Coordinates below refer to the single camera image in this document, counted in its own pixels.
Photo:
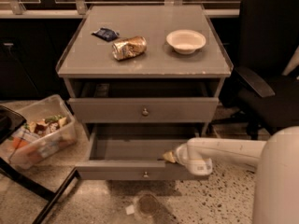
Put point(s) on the white paper bowl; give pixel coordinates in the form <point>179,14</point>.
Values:
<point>185,41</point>

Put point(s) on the grey drawer cabinet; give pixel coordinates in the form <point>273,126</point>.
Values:
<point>90,59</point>

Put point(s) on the black table stand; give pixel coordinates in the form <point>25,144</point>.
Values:
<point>10,122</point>

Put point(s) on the clear plastic storage bin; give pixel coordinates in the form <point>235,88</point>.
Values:
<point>39,150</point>

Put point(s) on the crushed gold chip bag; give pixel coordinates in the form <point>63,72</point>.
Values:
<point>128,48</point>

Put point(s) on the black office chair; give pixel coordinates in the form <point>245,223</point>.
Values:
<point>264,82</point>

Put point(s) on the grey top drawer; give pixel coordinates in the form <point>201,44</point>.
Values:
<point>145,102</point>

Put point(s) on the snack items in bin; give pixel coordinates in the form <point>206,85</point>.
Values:
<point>34,130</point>

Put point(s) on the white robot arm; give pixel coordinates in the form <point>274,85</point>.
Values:
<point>275,161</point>

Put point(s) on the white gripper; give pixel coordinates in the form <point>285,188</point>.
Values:
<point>181,154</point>

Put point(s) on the blue snack packet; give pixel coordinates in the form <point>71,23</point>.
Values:
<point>106,34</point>

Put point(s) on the dark object in top drawer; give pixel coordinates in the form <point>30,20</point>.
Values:
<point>101,90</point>

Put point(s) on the grey drawer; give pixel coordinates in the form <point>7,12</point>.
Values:
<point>145,102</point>
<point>135,152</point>

